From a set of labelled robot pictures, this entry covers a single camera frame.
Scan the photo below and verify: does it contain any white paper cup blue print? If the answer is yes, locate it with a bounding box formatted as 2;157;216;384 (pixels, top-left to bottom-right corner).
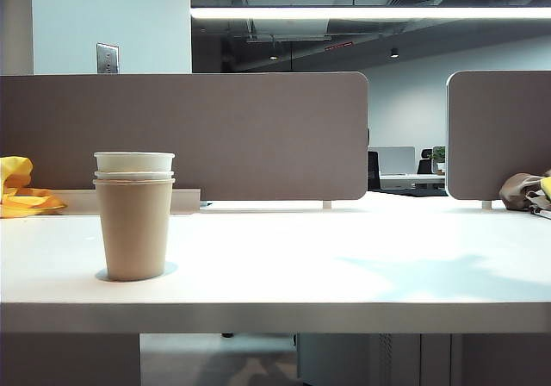
93;152;176;174
94;170;176;184

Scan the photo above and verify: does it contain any wide brown desk divider panel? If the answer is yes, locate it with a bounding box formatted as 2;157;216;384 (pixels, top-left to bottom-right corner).
0;72;370;202

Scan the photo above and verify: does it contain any dark tall chair back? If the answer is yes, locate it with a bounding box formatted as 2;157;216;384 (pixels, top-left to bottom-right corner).
368;150;381;191

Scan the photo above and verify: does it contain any white background monitor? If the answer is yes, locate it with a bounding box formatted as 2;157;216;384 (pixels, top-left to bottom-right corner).
377;146;417;176

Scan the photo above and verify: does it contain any black desk mat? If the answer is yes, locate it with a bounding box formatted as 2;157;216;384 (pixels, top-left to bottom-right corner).
378;186;449;197

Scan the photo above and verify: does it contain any brown paper cup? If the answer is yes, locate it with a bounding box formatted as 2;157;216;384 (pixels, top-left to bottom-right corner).
91;177;176;283

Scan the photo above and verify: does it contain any black office chair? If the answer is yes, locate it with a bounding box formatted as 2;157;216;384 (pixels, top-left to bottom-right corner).
417;147;434;175

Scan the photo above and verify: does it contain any green potted plant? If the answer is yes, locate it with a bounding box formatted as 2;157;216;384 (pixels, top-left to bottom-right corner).
430;145;448;176

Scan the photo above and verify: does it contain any long ceiling light strip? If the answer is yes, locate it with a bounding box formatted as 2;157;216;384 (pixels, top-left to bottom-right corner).
189;6;551;21

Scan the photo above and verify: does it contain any grey under-desk cabinet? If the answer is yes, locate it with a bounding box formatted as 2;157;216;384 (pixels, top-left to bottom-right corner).
296;333;453;386

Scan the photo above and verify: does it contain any narrow brown desk divider panel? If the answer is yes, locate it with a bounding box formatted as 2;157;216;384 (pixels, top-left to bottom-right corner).
446;70;551;202

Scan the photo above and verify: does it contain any crumpled brown bag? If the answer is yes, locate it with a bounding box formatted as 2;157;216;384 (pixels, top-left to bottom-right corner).
498;171;551;213

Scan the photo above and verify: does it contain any yellow cloth bag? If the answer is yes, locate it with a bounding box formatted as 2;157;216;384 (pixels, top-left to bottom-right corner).
0;155;68;219

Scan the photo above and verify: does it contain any grey desk side panel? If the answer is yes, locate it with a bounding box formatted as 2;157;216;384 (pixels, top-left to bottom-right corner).
460;333;551;386
0;333;141;386

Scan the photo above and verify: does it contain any metal wall switch plate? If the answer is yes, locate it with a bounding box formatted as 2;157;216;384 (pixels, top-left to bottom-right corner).
96;42;121;75

